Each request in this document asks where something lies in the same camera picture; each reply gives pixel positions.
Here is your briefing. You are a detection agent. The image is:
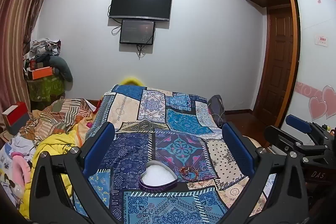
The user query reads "white wardrobe door with hearts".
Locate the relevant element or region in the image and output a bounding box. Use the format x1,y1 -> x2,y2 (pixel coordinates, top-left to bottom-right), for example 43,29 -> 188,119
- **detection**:
278,0 -> 336,132

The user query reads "yellow plush object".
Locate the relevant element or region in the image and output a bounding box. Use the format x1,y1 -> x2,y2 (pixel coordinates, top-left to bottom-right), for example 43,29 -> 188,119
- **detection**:
119,77 -> 145,87

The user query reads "brown striped curtain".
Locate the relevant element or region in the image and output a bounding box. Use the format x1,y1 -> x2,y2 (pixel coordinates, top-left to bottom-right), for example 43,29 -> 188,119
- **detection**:
0,0 -> 59,132

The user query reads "red white sticker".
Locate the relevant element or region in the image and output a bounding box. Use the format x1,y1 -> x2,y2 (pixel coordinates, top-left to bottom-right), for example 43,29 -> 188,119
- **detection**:
315,35 -> 329,46

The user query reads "cartoon printed sheet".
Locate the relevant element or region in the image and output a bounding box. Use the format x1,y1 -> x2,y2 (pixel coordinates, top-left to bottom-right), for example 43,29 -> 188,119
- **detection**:
0,132 -> 40,203

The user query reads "orange box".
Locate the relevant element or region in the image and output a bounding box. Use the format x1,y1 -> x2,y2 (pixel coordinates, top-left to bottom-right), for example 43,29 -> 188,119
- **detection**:
26,66 -> 54,80

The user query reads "brown wooden door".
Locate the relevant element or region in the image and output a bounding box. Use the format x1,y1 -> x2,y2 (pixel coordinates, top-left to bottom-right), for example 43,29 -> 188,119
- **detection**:
253,7 -> 294,127

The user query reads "red grey box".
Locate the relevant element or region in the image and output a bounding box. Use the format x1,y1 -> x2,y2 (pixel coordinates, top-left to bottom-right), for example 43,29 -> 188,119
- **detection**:
2,102 -> 29,133

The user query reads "yellow fleece blanket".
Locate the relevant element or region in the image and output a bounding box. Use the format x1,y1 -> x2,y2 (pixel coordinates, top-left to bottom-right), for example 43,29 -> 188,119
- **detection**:
20,122 -> 92,219

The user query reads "pile of clothes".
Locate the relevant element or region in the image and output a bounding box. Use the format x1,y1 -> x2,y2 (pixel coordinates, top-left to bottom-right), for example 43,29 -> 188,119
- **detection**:
23,39 -> 62,68

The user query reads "grey pillow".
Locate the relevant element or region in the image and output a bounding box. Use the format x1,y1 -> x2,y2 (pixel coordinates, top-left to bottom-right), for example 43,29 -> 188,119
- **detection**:
49,56 -> 73,83

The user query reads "dark bag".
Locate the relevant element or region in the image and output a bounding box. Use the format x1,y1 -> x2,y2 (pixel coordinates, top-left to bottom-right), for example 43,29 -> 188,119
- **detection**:
207,95 -> 226,128

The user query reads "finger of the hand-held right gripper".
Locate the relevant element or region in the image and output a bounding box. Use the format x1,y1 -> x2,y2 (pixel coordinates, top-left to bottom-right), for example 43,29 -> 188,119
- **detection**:
286,114 -> 336,146
264,125 -> 336,185

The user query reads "pink plush toy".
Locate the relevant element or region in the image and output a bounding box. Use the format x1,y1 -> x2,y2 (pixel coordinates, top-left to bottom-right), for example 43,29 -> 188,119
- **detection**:
10,152 -> 32,189

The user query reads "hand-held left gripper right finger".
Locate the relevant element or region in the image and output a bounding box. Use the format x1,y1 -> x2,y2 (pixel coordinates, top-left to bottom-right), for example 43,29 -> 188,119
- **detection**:
220,122 -> 309,224

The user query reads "heart-shaped white jewelry box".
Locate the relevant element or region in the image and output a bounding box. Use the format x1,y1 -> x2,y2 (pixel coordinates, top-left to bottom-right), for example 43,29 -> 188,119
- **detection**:
139,160 -> 177,191

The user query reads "small black wall monitor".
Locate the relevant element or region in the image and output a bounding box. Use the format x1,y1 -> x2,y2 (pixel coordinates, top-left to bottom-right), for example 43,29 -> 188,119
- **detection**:
119,19 -> 155,45

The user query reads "wall-mounted black television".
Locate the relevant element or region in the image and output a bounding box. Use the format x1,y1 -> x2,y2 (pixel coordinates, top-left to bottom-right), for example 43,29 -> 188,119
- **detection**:
109,0 -> 173,23

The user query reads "blue patchwork blanket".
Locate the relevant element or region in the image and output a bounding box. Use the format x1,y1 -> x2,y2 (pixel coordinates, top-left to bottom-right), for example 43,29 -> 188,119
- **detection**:
71,84 -> 279,224

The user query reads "striped brown quilt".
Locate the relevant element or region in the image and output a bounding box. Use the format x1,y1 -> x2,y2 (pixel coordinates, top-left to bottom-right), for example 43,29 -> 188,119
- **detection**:
20,97 -> 101,146

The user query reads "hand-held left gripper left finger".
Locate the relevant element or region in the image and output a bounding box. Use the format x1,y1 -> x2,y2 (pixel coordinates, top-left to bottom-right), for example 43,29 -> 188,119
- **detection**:
29,123 -> 118,224

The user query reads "red beaded bracelet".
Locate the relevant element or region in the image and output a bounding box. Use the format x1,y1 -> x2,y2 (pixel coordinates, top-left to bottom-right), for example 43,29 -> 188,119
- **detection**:
180,165 -> 200,182

